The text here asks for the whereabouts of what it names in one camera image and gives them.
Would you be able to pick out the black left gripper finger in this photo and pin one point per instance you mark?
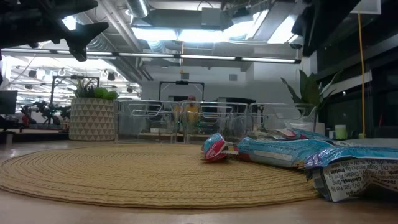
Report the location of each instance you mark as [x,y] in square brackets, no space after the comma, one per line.
[71,7]
[79,37]

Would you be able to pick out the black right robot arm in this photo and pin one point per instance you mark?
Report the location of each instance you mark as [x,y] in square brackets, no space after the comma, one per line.
[329,25]

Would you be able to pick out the background black robot arm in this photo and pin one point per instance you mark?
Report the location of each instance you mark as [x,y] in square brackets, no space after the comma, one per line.
[46,110]

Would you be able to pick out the black computer monitor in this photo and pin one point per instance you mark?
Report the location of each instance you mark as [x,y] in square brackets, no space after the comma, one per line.
[7,102]

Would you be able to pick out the succulent in patterned white pot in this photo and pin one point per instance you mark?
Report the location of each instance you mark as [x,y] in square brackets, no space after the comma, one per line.
[91,119]

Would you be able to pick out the red background object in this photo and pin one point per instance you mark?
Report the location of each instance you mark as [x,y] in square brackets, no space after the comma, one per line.
[25,119]

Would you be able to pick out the clear plastic bin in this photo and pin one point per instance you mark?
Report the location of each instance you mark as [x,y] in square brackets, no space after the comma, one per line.
[264,121]
[239,124]
[122,130]

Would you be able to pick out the dark side table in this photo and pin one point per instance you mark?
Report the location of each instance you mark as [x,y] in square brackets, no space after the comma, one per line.
[31,135]

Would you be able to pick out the long linear ceiling light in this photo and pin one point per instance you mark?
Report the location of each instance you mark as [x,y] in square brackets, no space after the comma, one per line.
[205,57]

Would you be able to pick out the grey ceiling unit box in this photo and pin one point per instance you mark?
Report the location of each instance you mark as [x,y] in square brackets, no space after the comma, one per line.
[211,17]

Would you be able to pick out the person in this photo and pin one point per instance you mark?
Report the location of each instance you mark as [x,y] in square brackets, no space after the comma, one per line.
[191,112]

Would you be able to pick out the round woven straw placemat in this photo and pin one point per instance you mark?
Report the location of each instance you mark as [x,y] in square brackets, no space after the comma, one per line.
[124,174]

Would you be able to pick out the snake plant in white pot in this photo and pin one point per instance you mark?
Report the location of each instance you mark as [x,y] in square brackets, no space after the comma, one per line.
[311,90]

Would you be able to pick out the small white jar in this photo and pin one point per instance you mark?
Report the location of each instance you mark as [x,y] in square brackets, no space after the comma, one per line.
[332,134]

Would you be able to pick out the pale green candle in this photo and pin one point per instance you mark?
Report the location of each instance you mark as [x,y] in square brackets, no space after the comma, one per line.
[340,132]

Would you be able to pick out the black gantry frame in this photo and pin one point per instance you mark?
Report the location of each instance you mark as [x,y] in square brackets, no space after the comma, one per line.
[74,77]
[182,82]

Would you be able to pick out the round silver air duct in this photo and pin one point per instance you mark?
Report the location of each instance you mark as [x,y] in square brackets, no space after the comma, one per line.
[138,7]

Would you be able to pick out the grey square wall panel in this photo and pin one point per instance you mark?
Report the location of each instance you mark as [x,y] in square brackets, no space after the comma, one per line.
[185,76]
[233,77]

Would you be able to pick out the ceiling security camera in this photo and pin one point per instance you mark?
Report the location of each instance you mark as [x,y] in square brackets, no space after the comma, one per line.
[296,46]

